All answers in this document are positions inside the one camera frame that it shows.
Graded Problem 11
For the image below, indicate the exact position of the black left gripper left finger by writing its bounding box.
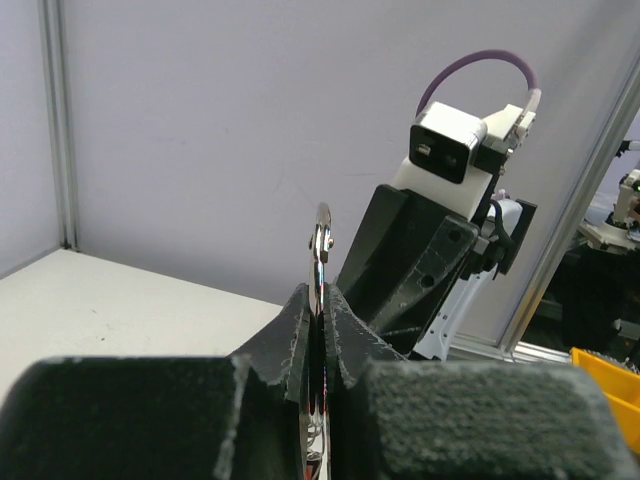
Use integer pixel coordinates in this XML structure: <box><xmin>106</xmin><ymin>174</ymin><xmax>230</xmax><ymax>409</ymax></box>
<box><xmin>1</xmin><ymin>284</ymin><xmax>309</xmax><ymax>479</ymax></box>

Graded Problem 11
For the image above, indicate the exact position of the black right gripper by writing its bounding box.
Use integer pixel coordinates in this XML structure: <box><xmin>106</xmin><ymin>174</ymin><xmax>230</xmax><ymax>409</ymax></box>
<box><xmin>335</xmin><ymin>184</ymin><xmax>537</xmax><ymax>335</ymax></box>

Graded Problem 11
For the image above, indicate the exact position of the aluminium frame post left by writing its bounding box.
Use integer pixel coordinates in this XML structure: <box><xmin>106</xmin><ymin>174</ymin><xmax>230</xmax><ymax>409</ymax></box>
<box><xmin>37</xmin><ymin>1</ymin><xmax>80</xmax><ymax>251</ymax></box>

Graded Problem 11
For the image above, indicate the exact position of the large silver keyring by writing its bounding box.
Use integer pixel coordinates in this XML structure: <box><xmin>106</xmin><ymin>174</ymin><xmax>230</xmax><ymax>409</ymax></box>
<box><xmin>303</xmin><ymin>202</ymin><xmax>333</xmax><ymax>479</ymax></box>

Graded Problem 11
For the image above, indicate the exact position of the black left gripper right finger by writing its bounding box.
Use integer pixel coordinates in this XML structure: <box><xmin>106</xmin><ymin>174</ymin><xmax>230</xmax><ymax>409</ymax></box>
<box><xmin>325</xmin><ymin>286</ymin><xmax>631</xmax><ymax>479</ymax></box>

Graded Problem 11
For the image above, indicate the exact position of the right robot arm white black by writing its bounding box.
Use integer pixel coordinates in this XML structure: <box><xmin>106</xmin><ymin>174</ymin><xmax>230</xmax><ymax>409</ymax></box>
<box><xmin>336</xmin><ymin>185</ymin><xmax>537</xmax><ymax>361</ymax></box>

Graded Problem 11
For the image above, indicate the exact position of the aluminium frame post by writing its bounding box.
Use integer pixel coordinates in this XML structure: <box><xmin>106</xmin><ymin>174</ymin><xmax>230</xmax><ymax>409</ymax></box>
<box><xmin>37</xmin><ymin>1</ymin><xmax>80</xmax><ymax>251</ymax></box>
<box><xmin>500</xmin><ymin>53</ymin><xmax>639</xmax><ymax>358</ymax></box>

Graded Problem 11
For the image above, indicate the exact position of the aluminium frame post right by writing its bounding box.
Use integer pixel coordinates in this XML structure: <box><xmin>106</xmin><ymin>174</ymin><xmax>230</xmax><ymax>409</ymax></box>
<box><xmin>500</xmin><ymin>53</ymin><xmax>639</xmax><ymax>358</ymax></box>

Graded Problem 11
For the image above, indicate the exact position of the yellow bin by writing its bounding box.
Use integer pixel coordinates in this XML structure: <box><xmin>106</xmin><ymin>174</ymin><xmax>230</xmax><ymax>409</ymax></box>
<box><xmin>570</xmin><ymin>348</ymin><xmax>639</xmax><ymax>454</ymax></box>

